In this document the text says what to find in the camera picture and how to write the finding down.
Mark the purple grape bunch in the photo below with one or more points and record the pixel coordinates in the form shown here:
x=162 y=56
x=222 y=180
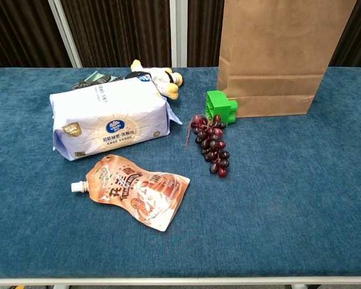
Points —
x=212 y=144

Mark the green toy block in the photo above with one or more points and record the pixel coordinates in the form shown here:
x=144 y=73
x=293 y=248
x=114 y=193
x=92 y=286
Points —
x=218 y=103

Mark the brown paper bag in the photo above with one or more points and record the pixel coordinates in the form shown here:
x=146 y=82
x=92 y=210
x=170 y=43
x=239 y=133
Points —
x=273 y=60

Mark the orange peanut butter pouch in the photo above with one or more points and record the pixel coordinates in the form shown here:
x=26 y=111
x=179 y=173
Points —
x=141 y=195

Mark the white black plush toy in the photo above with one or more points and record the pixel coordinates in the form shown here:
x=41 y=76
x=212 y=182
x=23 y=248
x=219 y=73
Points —
x=165 y=79

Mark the white tissue pack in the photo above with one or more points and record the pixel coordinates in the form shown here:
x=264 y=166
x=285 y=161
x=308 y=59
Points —
x=108 y=120

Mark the grey knit glove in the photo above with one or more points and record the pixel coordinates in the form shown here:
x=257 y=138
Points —
x=99 y=80

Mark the mint green dustpan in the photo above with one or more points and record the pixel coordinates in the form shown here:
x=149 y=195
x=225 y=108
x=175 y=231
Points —
x=94 y=76

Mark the dark brown pleated curtain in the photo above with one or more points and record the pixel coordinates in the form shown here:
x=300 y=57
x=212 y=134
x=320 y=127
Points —
x=358 y=36
x=21 y=30
x=204 y=30
x=120 y=30

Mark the blue table cloth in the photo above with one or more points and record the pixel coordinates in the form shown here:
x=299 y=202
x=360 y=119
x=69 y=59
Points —
x=48 y=241

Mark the white metal frame post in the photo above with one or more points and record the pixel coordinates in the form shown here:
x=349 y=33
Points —
x=65 y=33
x=178 y=30

